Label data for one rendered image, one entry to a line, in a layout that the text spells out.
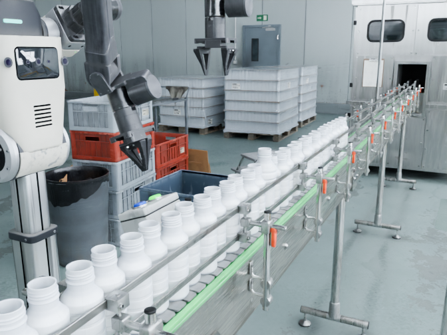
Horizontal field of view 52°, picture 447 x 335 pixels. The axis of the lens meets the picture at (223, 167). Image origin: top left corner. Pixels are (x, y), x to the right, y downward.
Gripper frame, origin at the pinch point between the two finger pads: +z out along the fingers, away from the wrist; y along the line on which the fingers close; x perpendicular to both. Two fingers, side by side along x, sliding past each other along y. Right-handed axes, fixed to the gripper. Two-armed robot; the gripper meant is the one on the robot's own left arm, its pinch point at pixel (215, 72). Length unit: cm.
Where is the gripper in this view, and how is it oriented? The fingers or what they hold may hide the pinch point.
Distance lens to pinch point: 130.5
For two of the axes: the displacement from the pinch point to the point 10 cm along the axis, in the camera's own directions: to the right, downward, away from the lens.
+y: -8.9, -1.0, 4.4
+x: -4.5, 2.2, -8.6
